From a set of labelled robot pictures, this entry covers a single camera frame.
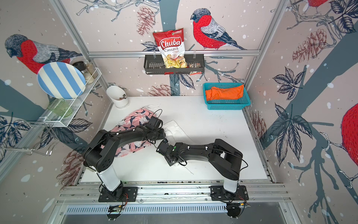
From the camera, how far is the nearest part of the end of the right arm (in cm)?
58

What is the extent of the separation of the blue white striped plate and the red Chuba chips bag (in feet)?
1.66

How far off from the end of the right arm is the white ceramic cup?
61 cm

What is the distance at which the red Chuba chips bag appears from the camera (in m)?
0.80

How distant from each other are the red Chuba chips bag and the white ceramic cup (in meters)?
0.47

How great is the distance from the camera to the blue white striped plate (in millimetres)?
682

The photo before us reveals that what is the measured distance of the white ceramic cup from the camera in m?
1.10
